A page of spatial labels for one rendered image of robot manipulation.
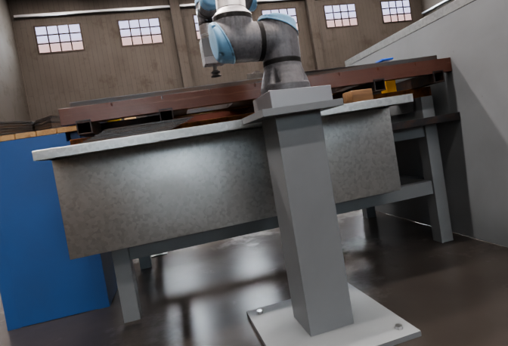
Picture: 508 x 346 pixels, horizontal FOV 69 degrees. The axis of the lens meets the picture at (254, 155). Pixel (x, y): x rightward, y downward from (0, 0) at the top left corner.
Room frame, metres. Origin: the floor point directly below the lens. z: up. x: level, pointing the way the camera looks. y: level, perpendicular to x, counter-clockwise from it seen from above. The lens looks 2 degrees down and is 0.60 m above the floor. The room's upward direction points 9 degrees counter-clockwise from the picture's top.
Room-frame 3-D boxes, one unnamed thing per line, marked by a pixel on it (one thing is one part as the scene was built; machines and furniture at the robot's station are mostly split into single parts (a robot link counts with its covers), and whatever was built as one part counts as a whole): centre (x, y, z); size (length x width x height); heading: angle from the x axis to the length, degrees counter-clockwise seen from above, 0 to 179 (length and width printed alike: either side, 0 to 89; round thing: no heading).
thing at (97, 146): (1.33, 0.04, 0.67); 1.30 x 0.20 x 0.03; 102
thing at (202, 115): (2.19, 0.01, 0.79); 1.56 x 0.09 x 0.06; 102
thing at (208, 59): (1.52, 0.10, 0.99); 0.10 x 0.09 x 0.16; 16
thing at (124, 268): (1.41, 0.57, 0.34); 0.06 x 0.06 x 0.68; 12
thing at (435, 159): (1.69, -0.81, 0.34); 0.06 x 0.06 x 0.68; 12
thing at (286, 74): (1.13, -0.13, 0.78); 0.15 x 0.15 x 0.10
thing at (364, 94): (1.45, -0.44, 0.71); 0.10 x 0.06 x 0.05; 114
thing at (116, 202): (1.41, 0.05, 0.48); 1.30 x 0.04 x 0.35; 102
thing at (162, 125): (1.29, 0.39, 0.70); 0.39 x 0.12 x 0.04; 102
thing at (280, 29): (1.13, -0.13, 0.89); 0.13 x 0.12 x 0.14; 105
